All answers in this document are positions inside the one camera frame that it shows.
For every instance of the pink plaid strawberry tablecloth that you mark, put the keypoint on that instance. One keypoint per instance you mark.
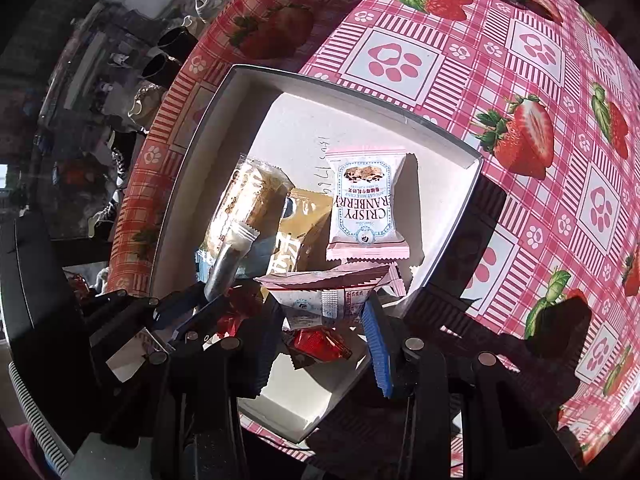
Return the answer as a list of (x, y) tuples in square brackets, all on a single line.
[(500, 35)]

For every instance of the beige shoe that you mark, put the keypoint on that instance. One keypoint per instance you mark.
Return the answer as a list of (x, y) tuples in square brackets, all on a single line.
[(145, 102)]

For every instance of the pink white snack packet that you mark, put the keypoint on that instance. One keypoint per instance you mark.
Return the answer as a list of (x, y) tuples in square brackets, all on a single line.
[(370, 200), (340, 305)]

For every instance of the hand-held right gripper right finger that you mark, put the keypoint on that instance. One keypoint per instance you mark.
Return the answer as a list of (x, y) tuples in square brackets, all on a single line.
[(378, 355)]

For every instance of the red snack packet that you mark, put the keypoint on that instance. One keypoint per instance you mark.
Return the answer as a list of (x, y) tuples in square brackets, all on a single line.
[(235, 310), (320, 345)]

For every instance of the pink clothing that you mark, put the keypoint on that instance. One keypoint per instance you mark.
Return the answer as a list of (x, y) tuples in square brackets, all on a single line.
[(15, 450)]

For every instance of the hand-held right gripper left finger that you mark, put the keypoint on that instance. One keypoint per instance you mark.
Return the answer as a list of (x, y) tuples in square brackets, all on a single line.
[(265, 355)]

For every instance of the white cardboard box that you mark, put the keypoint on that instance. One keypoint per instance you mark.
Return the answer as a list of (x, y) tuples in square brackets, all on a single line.
[(300, 125)]

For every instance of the black shoe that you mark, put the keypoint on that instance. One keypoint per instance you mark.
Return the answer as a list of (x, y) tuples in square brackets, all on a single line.
[(177, 40), (160, 65)]

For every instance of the silver snack packet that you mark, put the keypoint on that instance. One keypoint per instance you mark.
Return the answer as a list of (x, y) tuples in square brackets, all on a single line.
[(225, 265)]

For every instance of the white sneaker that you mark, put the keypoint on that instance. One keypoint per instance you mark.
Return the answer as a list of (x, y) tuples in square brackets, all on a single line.
[(212, 2)]

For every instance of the clear bread packet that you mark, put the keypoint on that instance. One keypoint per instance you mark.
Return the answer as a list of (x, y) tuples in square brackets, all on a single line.
[(250, 195)]

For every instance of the beige snack packet black print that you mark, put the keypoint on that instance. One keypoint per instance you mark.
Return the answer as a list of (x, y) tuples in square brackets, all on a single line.
[(305, 220)]

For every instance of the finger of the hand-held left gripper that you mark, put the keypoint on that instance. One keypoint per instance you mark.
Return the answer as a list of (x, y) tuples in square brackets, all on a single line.
[(172, 312), (115, 300)]

